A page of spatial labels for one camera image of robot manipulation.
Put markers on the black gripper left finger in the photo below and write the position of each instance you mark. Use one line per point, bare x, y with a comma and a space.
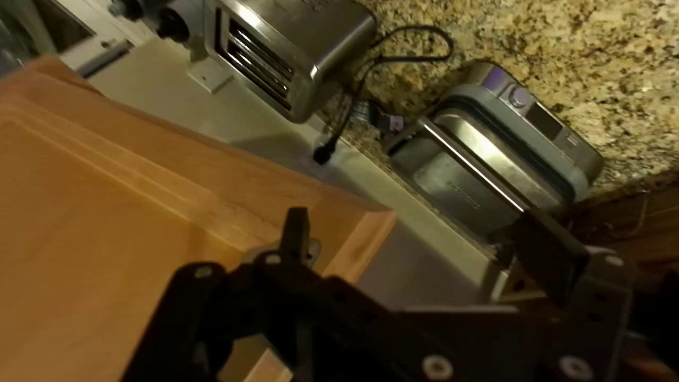
295, 235

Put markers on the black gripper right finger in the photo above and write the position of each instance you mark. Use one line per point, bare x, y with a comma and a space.
547, 248

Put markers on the wide wooden cabinet door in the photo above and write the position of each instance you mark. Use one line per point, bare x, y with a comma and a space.
107, 214

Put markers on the black power plug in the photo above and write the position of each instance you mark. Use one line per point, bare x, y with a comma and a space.
325, 151

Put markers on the stainless steel toaster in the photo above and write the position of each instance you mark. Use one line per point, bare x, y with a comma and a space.
304, 44

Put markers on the black lidded container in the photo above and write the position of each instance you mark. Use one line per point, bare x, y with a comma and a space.
169, 23

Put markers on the white framed window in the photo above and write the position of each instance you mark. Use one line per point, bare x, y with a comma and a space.
91, 33

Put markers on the white wall outlet plate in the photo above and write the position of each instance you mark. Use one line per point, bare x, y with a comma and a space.
211, 75

